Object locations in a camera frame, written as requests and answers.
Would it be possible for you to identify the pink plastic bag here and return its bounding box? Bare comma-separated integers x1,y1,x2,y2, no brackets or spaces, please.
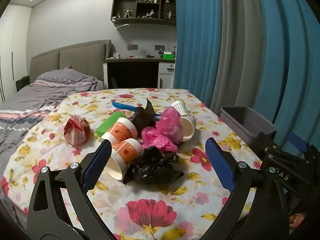
141,106,184,153

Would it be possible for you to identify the beige padded headboard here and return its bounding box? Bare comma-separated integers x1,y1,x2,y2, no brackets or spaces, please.
29,39,112,84

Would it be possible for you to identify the grey curtain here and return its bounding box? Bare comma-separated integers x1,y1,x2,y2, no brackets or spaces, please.
207,0,278,123

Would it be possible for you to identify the dark wall shelf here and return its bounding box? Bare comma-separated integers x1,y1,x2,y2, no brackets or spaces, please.
110,0,177,27

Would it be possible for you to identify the white checked paper cup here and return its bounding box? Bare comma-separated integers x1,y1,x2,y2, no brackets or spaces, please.
170,100,190,117
179,116,197,142

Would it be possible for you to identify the blue foam net sleeve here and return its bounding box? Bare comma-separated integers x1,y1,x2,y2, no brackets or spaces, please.
111,101,163,120

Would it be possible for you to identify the blue curtain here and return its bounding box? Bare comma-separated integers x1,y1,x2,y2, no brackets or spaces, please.
255,0,320,155
173,0,223,105

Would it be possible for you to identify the white drawer cabinet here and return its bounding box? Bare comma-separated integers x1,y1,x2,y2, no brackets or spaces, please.
158,62,175,89

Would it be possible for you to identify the grey striped duvet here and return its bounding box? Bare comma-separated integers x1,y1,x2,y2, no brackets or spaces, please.
0,66,108,160

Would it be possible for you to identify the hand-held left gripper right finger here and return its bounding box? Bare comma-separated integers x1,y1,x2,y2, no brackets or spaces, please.
200,137,292,240

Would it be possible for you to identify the white wardrobe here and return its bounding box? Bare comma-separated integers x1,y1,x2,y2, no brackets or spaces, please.
0,5,32,103

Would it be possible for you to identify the orange paper cup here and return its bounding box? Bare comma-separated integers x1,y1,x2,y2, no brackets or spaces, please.
101,117,138,143
107,138,142,180

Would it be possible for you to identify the red white plastic bag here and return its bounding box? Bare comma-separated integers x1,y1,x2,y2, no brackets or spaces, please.
64,114,90,145

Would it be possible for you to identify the black plastic bag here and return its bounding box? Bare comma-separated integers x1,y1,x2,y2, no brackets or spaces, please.
130,98,156,138
122,145,184,186

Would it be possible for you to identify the green foam net sleeve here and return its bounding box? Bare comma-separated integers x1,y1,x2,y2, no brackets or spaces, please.
96,112,125,137

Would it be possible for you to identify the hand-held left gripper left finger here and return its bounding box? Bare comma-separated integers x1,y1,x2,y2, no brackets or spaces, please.
26,138,118,240

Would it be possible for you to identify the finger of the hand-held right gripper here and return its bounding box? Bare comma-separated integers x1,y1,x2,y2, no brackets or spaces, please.
287,132,320,161
257,131,278,155

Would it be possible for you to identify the row of figurines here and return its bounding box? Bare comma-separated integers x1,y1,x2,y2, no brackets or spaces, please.
116,0,175,19

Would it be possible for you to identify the dark wooden desk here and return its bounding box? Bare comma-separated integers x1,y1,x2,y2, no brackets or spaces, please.
103,56,175,89

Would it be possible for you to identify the black bedside panel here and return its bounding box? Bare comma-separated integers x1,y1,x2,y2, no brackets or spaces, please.
15,76,30,92

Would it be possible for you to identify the grey plastic bin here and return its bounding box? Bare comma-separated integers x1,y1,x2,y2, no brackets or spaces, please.
220,106,277,151

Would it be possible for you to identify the floral tablecloth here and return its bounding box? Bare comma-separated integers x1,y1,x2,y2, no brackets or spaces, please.
0,87,263,240

